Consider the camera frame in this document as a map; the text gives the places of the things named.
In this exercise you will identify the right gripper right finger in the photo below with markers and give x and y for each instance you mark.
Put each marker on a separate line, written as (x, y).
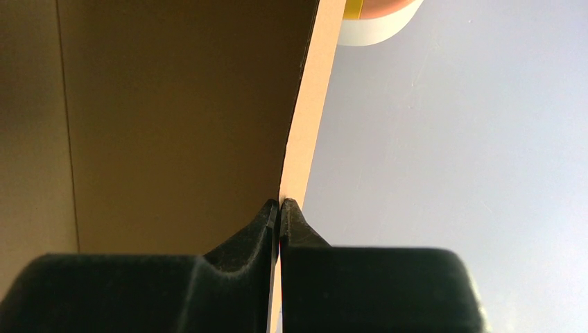
(329, 288)

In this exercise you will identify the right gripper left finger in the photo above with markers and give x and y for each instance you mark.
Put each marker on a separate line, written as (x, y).
(227, 289)

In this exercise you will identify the brown cardboard box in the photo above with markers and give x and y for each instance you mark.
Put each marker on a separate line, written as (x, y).
(154, 127)

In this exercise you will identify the round pastel drawer cabinet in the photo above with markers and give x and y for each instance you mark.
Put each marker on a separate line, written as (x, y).
(369, 22)

